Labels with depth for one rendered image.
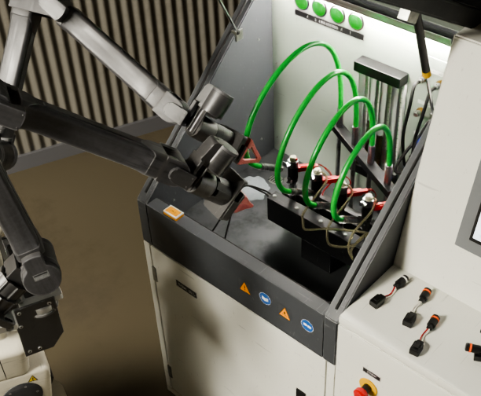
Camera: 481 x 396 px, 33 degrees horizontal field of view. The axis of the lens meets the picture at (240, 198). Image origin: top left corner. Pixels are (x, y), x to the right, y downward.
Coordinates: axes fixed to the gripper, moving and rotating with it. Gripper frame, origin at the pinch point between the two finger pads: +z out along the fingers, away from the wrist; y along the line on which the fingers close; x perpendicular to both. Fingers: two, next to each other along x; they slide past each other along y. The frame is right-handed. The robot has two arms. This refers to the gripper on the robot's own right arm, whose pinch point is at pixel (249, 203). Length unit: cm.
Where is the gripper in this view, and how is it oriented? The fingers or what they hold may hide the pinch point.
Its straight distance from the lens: 182.1
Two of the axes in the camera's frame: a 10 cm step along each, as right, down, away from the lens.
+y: 5.7, -8.0, -1.8
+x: -5.4, -5.3, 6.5
